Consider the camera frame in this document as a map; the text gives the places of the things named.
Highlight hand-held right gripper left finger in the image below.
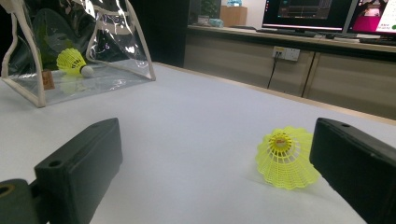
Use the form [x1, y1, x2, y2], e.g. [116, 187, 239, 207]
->
[34, 117, 123, 224]

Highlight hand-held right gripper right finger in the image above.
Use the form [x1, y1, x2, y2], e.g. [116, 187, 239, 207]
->
[309, 117, 396, 224]

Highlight yellow plastic shuttlecock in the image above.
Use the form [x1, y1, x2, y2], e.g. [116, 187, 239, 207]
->
[55, 47, 95, 78]
[255, 125, 321, 190]

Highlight clear plastic bag beige trim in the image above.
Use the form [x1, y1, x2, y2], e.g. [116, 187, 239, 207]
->
[0, 0, 157, 108]

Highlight light wooden cabinet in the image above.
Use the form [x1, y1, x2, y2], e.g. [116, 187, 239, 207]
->
[183, 24, 396, 120]

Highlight white table mat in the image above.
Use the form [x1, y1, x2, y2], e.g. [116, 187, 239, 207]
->
[0, 62, 396, 224]

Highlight black keyboard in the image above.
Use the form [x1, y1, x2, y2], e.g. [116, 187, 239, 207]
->
[359, 36, 396, 47]
[256, 28, 318, 38]

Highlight pink screen monitor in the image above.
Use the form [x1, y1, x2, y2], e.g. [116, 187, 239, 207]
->
[346, 0, 396, 36]

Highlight black curtain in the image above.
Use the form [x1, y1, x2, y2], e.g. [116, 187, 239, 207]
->
[127, 0, 202, 68]

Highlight dark screen monitor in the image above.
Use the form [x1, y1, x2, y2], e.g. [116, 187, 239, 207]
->
[261, 0, 359, 32]

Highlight brown cardboard box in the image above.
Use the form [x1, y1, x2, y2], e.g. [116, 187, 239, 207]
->
[219, 5, 248, 28]

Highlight pale blue bundle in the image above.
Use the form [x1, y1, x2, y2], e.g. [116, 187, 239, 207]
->
[207, 18, 225, 28]

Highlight black power cable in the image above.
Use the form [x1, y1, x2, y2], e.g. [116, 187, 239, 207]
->
[266, 55, 279, 90]

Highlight white wall socket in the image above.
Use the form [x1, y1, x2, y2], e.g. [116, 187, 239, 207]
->
[272, 46, 302, 63]

